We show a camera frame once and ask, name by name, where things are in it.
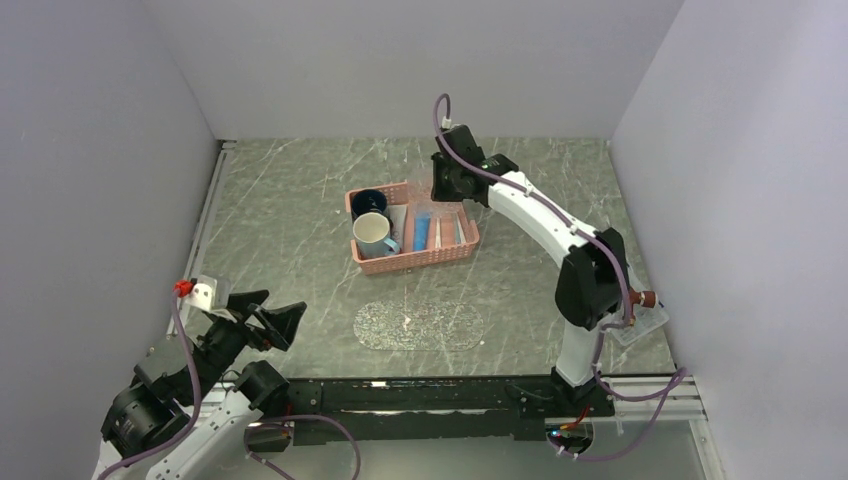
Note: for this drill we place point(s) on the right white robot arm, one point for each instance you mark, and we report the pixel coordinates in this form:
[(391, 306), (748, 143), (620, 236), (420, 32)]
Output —
[(592, 292)]

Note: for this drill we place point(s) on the blue toothpaste tube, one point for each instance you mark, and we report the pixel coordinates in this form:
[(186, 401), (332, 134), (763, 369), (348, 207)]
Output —
[(421, 231)]

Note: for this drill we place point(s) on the light blue mug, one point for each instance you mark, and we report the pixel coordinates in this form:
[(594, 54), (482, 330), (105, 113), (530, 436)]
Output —
[(372, 235)]

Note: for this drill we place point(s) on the aluminium rail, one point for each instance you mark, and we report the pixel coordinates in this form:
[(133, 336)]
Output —
[(205, 223)]

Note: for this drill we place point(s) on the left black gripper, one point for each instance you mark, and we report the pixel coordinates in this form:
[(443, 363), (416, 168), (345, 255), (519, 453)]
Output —
[(239, 303)]

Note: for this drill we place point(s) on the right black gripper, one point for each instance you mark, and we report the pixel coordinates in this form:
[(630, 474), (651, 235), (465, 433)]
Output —
[(438, 192)]

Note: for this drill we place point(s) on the pink perforated plastic basket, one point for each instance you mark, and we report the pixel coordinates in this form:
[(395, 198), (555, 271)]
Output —
[(409, 259)]

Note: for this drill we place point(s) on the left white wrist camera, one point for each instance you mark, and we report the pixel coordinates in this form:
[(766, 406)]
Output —
[(206, 293)]

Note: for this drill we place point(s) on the dark blue mug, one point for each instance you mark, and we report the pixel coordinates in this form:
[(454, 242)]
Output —
[(368, 201)]

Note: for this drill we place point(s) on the clear textured oval tray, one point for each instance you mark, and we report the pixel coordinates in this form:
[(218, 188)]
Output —
[(425, 325)]

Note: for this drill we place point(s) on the black base frame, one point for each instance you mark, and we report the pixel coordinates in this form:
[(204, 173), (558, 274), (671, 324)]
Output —
[(523, 407)]

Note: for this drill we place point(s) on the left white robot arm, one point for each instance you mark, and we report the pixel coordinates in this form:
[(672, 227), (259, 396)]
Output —
[(157, 414)]

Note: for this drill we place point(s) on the clear plastic toothbrush case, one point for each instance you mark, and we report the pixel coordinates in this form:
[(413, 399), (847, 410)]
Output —
[(419, 189)]

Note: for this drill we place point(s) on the white red-capped toothpaste tube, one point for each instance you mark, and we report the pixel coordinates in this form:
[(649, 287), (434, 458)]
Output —
[(397, 214)]

